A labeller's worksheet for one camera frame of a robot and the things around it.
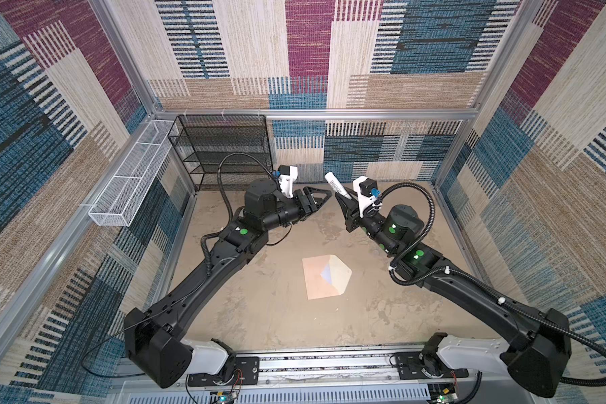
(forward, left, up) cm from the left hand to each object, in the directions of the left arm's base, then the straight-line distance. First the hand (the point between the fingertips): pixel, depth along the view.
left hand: (330, 194), depth 65 cm
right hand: (+2, -3, -2) cm, 4 cm away
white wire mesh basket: (+17, +74, -22) cm, 79 cm away
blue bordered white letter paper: (-3, -1, -40) cm, 40 cm away
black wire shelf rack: (+45, +48, -15) cm, 67 cm away
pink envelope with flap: (-7, +3, -40) cm, 41 cm away
